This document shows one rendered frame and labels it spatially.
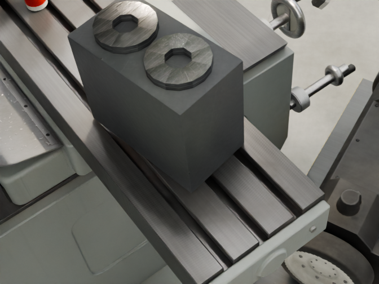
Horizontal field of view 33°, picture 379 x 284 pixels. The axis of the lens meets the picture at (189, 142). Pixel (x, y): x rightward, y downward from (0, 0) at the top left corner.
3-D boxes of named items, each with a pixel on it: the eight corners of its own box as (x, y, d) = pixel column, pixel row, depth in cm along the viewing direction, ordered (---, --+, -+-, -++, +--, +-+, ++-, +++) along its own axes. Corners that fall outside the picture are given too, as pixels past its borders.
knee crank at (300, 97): (344, 63, 166) (347, 47, 161) (361, 76, 163) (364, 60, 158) (279, 106, 159) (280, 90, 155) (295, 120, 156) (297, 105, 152)
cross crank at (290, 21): (284, 13, 165) (286, -23, 156) (316, 38, 159) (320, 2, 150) (236, 42, 161) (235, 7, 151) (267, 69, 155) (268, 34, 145)
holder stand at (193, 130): (145, 74, 108) (127, -19, 92) (245, 143, 98) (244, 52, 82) (92, 118, 104) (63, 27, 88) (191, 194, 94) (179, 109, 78)
